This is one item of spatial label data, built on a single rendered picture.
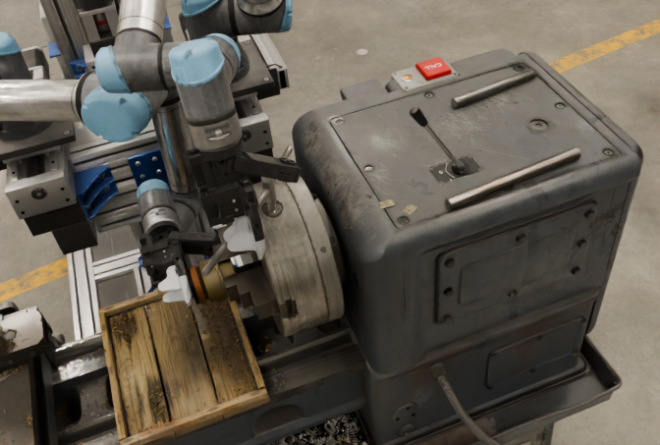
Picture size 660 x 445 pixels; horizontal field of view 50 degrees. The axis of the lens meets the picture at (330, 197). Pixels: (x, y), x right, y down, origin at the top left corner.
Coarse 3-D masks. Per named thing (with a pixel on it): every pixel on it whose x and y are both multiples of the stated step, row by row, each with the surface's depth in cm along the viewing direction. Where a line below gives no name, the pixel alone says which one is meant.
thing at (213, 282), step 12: (204, 264) 140; (216, 264) 139; (228, 264) 141; (192, 276) 139; (204, 276) 139; (216, 276) 139; (228, 276) 140; (192, 288) 138; (204, 288) 139; (216, 288) 139; (204, 300) 140; (216, 300) 142
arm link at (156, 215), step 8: (160, 208) 153; (168, 208) 154; (144, 216) 154; (152, 216) 152; (160, 216) 152; (168, 216) 152; (176, 216) 155; (144, 224) 153; (152, 224) 151; (144, 232) 153
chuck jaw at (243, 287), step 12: (240, 276) 139; (252, 276) 139; (264, 276) 138; (228, 288) 137; (240, 288) 137; (252, 288) 136; (264, 288) 136; (252, 300) 135; (264, 300) 133; (276, 300) 134; (288, 300) 132; (264, 312) 134; (276, 312) 135; (288, 312) 134
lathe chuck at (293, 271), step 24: (288, 192) 136; (264, 216) 132; (288, 216) 132; (288, 240) 131; (264, 264) 135; (288, 264) 130; (312, 264) 131; (288, 288) 131; (312, 288) 132; (312, 312) 135
